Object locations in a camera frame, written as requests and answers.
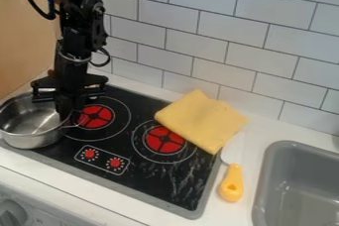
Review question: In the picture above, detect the toy stove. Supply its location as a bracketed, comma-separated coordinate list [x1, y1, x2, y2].
[0, 83, 223, 221]

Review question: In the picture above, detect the yellow handled toy knife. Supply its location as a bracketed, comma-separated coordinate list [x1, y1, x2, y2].
[217, 130, 247, 203]

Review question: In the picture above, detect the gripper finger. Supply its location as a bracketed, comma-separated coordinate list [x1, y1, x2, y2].
[69, 98, 88, 121]
[54, 99, 73, 123]

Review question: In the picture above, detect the toy sink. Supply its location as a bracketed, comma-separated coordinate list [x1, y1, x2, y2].
[250, 140, 339, 226]

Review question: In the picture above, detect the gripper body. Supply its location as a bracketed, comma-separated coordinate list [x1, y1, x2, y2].
[29, 49, 110, 104]

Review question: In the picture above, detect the brown board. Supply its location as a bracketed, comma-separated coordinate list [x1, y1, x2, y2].
[0, 0, 62, 101]

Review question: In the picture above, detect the silver pot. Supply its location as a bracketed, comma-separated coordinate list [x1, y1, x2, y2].
[0, 92, 90, 151]

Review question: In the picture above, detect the yellow cloth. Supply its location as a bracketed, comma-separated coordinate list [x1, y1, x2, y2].
[153, 89, 252, 156]

